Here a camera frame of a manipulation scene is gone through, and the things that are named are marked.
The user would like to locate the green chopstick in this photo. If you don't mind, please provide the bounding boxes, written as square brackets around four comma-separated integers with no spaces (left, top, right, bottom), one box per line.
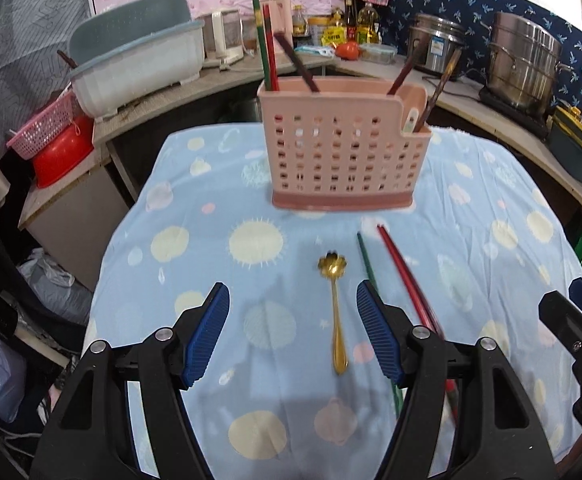
[356,232,404,417]
[252,0,271,91]

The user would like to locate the red chopstick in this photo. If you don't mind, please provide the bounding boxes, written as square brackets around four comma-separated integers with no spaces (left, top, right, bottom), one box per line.
[377,224,459,419]
[263,4,279,91]

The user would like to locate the gold flower spoon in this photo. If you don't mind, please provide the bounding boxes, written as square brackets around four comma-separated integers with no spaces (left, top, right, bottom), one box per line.
[318,252,349,375]

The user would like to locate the yellow teal stacked bowls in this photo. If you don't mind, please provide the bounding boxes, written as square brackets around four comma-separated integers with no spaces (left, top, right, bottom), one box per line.
[547,103,582,183]

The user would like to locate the black induction cooker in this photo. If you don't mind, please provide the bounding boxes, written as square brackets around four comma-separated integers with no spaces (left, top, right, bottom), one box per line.
[478,84,557,137]

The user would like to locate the blue patterned tablecloth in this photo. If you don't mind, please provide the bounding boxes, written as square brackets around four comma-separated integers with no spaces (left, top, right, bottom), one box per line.
[86,125,582,479]

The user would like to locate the stainless steamer pot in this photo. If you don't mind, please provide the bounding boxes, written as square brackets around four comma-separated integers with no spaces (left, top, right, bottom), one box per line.
[483,12,574,117]

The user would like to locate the brown chopstick right holder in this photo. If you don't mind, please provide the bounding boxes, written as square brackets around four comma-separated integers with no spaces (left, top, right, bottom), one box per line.
[413,49,462,132]

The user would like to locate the brown chopstick holder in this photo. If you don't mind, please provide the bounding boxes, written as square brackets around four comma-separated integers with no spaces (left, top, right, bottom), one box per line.
[387,34,430,96]
[413,49,462,132]

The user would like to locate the red plastic basin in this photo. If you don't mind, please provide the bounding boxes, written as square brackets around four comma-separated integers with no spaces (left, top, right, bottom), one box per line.
[33,115,94,188]

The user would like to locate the pink plastic basket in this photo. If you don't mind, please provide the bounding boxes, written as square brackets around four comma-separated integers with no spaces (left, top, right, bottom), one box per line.
[6,87,82,160]

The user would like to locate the brown chopstick middle holder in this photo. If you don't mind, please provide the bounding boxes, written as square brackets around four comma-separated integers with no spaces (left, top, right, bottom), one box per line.
[387,34,430,96]

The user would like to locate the silver rice cooker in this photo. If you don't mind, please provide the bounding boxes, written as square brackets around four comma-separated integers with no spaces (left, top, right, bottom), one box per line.
[407,13,466,76]

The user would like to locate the pink perforated utensil holder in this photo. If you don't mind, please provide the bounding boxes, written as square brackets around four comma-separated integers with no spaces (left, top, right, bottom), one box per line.
[257,76,432,211]

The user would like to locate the navy floral cloth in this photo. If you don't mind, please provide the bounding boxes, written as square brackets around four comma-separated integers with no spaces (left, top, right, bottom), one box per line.
[379,0,582,113]

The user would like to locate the clear food container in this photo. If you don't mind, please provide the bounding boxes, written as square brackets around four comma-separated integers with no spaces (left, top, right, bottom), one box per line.
[359,44,397,65]

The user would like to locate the red tomato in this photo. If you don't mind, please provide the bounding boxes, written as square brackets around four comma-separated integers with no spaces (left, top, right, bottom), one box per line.
[335,41,361,61]

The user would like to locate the cooking oil bottle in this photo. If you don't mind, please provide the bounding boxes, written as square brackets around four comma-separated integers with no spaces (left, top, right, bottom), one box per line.
[356,2,381,44]

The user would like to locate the brown chopstick in holder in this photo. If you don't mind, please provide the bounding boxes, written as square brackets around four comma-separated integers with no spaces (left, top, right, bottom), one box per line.
[274,32,319,93]

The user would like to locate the grey striped sheet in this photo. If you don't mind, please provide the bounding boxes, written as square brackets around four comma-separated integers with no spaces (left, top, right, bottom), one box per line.
[0,0,90,159]

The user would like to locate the white teal dish rack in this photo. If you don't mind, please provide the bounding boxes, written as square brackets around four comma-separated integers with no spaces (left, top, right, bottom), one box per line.
[68,0,204,120]

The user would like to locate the red chopstick in holder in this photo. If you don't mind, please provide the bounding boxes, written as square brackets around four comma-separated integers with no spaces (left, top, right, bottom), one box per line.
[263,4,279,91]

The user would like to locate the white glass kettle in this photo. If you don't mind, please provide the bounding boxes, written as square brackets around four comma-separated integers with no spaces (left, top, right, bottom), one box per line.
[201,8,243,70]

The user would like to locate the pink electric kettle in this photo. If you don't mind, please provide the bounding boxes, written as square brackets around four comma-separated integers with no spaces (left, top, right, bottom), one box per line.
[261,0,293,44]

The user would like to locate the green chopstick in holder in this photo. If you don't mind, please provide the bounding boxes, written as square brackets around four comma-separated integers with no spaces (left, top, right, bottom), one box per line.
[252,0,271,91]

